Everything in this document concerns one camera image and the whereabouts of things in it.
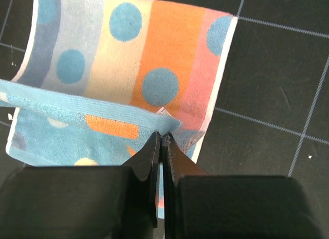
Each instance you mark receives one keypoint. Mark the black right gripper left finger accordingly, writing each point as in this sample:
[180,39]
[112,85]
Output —
[84,202]

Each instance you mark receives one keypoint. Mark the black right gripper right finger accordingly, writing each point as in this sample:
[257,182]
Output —
[199,205]

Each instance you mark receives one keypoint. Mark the pastel striped towel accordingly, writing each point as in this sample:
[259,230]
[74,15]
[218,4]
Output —
[100,76]

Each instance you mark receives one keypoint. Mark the black grid cutting mat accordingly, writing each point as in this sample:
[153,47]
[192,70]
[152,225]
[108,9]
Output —
[271,113]

